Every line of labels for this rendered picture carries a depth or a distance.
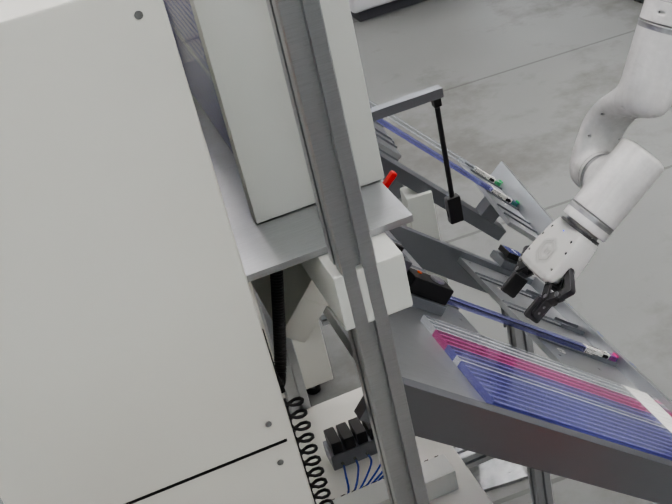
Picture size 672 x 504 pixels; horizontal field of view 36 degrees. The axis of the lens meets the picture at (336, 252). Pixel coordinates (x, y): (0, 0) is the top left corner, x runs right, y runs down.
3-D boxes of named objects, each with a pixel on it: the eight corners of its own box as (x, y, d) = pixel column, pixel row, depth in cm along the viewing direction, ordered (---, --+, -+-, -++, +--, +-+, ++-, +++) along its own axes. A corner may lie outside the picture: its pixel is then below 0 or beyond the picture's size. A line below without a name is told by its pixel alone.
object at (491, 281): (524, 294, 212) (532, 281, 211) (734, 502, 157) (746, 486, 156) (453, 267, 203) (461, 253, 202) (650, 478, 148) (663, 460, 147)
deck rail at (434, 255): (517, 302, 215) (532, 277, 213) (521, 306, 213) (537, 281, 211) (218, 187, 180) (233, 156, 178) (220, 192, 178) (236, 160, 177)
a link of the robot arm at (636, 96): (606, 4, 167) (554, 180, 178) (659, 26, 153) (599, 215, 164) (653, 13, 170) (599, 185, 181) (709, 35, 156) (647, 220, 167)
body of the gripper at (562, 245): (555, 202, 172) (513, 254, 174) (584, 226, 163) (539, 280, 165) (584, 224, 176) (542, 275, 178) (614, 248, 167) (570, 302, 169)
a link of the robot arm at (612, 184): (562, 190, 172) (589, 211, 164) (613, 127, 169) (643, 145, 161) (594, 215, 175) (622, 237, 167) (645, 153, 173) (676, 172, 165)
